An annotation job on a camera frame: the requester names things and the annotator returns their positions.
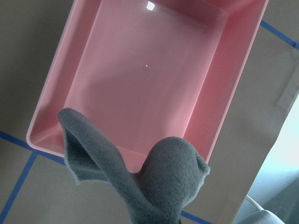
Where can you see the grey cloth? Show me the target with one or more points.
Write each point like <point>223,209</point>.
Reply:
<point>170,178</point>

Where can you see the pink plastic tray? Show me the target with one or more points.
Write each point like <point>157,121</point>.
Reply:
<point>143,70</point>

